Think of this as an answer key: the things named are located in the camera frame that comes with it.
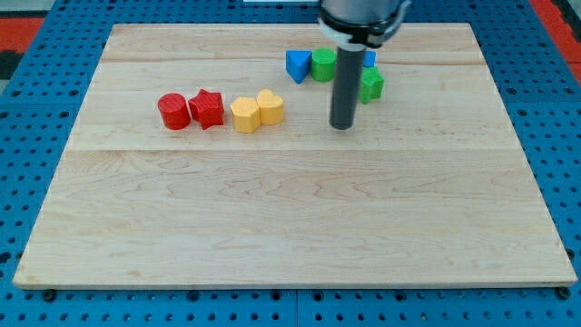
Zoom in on red cylinder block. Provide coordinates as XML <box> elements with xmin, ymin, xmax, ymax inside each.
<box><xmin>157</xmin><ymin>93</ymin><xmax>191</xmax><ymax>130</ymax></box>

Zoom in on blue triangle block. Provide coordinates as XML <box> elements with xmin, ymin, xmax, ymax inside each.
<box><xmin>285</xmin><ymin>50</ymin><xmax>312</xmax><ymax>84</ymax></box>

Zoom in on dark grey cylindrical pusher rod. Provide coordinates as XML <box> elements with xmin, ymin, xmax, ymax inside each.
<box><xmin>329</xmin><ymin>45</ymin><xmax>366</xmax><ymax>130</ymax></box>

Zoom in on red star block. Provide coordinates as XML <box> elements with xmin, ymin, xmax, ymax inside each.
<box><xmin>188</xmin><ymin>89</ymin><xmax>224</xmax><ymax>130</ymax></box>

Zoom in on blue cube block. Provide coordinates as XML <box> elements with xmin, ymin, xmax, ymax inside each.
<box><xmin>363</xmin><ymin>51</ymin><xmax>377</xmax><ymax>68</ymax></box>

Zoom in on green star block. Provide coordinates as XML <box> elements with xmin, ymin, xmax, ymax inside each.
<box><xmin>359</xmin><ymin>66</ymin><xmax>385</xmax><ymax>104</ymax></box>

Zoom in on yellow heart block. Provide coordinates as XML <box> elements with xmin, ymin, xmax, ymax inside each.
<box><xmin>257</xmin><ymin>89</ymin><xmax>284</xmax><ymax>125</ymax></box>

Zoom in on green cylinder block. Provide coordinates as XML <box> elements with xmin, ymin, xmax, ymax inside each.
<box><xmin>310</xmin><ymin>47</ymin><xmax>337</xmax><ymax>82</ymax></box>

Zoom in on yellow pentagon block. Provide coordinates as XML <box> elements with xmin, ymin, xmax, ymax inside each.
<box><xmin>231</xmin><ymin>97</ymin><xmax>261</xmax><ymax>134</ymax></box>

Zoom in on light wooden board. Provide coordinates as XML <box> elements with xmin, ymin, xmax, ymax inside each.
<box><xmin>14</xmin><ymin>24</ymin><xmax>577</xmax><ymax>290</ymax></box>

